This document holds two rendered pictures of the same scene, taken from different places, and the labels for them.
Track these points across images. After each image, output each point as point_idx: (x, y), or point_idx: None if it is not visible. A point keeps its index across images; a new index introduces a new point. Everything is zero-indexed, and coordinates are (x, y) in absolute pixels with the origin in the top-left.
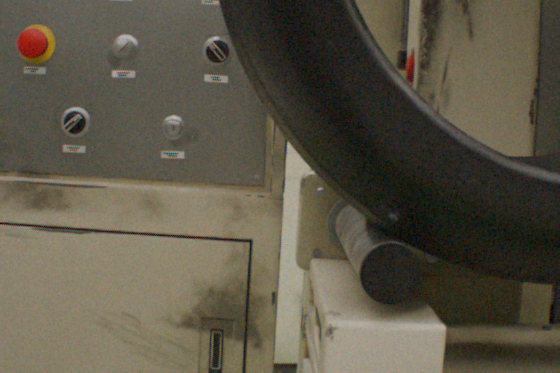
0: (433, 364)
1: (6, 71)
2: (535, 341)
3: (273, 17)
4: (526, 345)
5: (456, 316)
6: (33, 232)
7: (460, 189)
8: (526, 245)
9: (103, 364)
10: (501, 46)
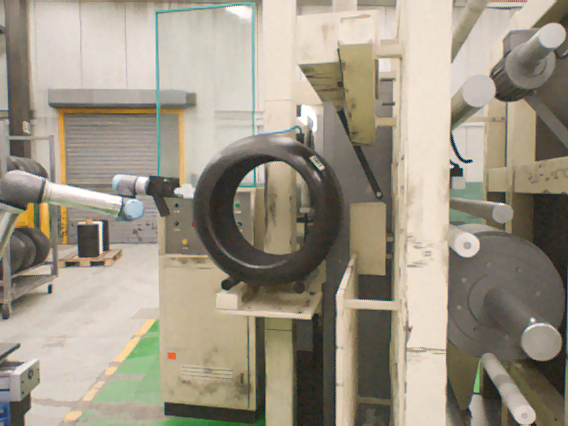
0: (235, 302)
1: (190, 230)
2: (284, 296)
3: (201, 238)
4: (280, 297)
5: (276, 289)
6: (197, 269)
7: (235, 269)
8: (250, 279)
9: (215, 300)
10: (282, 227)
